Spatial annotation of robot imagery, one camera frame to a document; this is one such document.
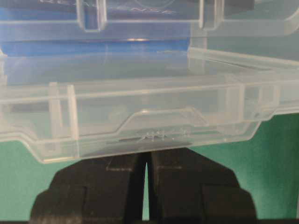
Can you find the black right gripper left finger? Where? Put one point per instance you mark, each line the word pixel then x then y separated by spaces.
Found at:
pixel 108 189

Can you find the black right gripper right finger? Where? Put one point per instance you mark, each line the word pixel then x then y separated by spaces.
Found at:
pixel 185 186

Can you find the clear plastic box lid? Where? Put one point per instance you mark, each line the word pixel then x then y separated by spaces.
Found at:
pixel 81 106

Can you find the clear plastic storage box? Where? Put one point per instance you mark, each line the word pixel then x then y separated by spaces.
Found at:
pixel 227 18

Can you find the blue foam insert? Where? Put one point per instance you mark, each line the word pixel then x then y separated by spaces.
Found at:
pixel 93 44

